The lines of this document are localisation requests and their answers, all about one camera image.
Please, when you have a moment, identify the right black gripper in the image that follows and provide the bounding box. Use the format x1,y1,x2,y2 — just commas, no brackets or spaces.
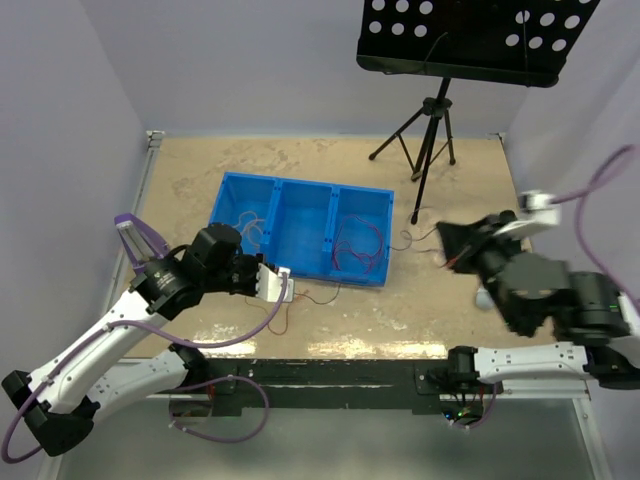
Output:
431,212,521,331

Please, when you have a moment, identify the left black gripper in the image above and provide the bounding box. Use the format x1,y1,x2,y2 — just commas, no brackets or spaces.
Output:
205,252,276,297

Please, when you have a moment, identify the blue three-compartment plastic bin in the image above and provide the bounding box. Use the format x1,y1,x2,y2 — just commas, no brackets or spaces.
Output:
210,172,394,287

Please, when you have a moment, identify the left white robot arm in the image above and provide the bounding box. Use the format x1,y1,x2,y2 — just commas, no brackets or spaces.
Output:
1,223,294,464

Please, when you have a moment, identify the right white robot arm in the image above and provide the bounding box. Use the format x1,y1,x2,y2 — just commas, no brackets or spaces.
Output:
436,210,639,393

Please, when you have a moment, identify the white microphone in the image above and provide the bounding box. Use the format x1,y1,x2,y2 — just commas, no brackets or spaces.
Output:
475,287,495,311

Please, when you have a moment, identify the purple metronome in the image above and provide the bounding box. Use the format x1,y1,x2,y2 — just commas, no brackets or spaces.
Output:
114,213,170,273

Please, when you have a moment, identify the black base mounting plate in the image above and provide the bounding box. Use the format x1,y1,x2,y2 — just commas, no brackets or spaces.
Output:
149,357,506,417

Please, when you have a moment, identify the black music stand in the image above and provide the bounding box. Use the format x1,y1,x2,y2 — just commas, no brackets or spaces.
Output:
355,0,604,225

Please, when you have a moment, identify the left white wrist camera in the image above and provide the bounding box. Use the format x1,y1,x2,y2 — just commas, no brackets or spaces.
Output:
256,264,295,303

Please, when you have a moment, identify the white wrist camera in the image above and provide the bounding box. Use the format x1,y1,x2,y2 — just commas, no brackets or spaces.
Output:
494,190,561,240
256,264,295,303

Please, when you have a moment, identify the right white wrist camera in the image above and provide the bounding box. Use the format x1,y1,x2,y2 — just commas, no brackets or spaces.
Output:
494,190,561,240

